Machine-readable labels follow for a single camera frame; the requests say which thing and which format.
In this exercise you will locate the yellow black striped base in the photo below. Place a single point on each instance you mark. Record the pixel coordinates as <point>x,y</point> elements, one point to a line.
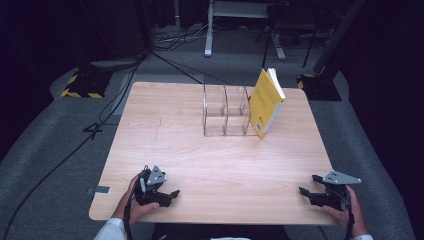
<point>85,83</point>
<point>321,88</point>

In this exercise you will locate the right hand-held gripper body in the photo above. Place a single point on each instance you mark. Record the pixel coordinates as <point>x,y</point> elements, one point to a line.
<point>333,196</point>

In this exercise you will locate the black tape cross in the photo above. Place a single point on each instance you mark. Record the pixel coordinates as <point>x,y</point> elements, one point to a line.
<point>95,128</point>

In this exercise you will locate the grey tape strip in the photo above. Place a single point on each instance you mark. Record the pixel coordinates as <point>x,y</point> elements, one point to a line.
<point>99,190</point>

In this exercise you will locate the white desk frame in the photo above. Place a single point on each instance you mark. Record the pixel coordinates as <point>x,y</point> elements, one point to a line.
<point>209,33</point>

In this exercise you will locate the slanted dark metal post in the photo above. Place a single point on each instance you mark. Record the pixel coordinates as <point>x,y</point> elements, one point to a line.
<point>336,36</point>

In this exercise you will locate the person's left white sleeve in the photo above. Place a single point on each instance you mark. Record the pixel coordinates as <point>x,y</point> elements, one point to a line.
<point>111,231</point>

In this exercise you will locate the person's dark clothing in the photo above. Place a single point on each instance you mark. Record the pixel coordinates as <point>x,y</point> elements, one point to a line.
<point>220,231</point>

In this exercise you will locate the black stand column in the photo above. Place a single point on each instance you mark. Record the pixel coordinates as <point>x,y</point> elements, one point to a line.
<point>113,30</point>

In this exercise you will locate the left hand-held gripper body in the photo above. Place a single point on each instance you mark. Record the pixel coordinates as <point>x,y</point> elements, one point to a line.
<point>148,193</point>

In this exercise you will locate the person's white sleeve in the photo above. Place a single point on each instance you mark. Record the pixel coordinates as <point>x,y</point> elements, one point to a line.
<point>111,231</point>
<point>363,237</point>

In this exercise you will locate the person's right white sleeve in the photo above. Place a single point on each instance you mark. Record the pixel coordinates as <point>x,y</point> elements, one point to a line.
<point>363,237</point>

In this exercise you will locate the clear acrylic book rack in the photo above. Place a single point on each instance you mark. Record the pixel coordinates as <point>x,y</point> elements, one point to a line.
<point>226,113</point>

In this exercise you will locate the person's left hand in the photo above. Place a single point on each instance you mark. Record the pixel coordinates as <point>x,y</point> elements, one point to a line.
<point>136,210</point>

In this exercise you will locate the person's right hand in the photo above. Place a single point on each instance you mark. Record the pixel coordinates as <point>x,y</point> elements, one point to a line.
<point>355,216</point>

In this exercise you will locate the yellow book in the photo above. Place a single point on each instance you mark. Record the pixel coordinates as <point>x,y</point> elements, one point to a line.
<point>265,103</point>

